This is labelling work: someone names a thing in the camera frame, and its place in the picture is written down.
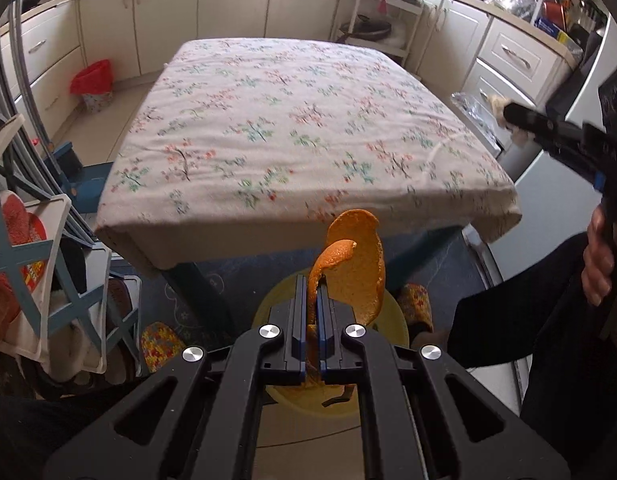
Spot patterned bin with red bag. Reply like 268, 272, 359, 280
70, 59, 114, 114

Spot yellow plastic basin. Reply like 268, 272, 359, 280
251, 272, 411, 418

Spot person's right hand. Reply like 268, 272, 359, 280
581, 205, 617, 307

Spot blue box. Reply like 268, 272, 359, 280
533, 15, 572, 44

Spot pale scrap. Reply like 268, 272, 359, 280
487, 94, 532, 146

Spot black wok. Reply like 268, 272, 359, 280
337, 19, 394, 44

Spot blue and white shelf rack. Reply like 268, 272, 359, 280
0, 110, 145, 377

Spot red plastic bag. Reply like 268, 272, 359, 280
0, 195, 52, 332

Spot large orange peel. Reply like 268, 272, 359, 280
306, 208, 386, 386

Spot blue dustpan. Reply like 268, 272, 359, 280
71, 162, 115, 214

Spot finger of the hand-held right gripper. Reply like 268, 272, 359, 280
508, 117, 610, 192
503, 101, 591, 137

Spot cream door cabinets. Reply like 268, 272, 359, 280
78, 0, 350, 82

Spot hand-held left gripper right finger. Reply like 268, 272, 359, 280
318, 285, 571, 480

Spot floral tablecloth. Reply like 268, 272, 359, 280
94, 37, 521, 269

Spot clear bag on drawer handle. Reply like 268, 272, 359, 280
451, 91, 504, 147

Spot yellow patterned slipper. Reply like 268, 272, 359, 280
140, 322, 188, 377
398, 282, 435, 337

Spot cream drawer cabinet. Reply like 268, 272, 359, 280
418, 0, 580, 162
0, 2, 88, 132

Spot blue broom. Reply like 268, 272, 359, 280
51, 140, 85, 182

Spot red pot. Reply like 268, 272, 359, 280
543, 0, 570, 27

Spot white trolley cart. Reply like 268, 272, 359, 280
333, 0, 425, 69

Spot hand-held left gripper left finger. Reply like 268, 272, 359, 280
41, 274, 309, 480

